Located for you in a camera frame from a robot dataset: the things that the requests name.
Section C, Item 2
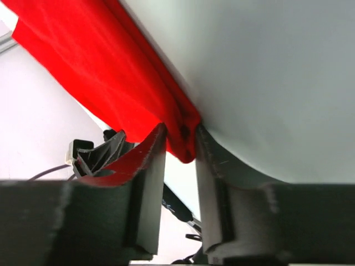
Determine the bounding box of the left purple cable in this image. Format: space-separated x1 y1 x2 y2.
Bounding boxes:
27 163 77 181

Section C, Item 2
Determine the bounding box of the folded black t shirt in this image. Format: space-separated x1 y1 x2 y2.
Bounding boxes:
162 184 193 223

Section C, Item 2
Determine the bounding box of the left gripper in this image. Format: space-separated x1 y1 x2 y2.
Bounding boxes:
65 129 136 177

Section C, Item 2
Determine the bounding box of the left aluminium frame post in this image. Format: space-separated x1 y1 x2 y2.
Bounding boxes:
0 31 18 54

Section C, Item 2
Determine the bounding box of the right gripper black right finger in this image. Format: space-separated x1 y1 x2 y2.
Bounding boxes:
196 126 354 265

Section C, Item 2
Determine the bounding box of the red t shirt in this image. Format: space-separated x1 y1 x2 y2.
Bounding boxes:
4 1 200 163

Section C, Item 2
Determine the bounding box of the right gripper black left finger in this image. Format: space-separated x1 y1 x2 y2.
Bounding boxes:
1 124 166 265

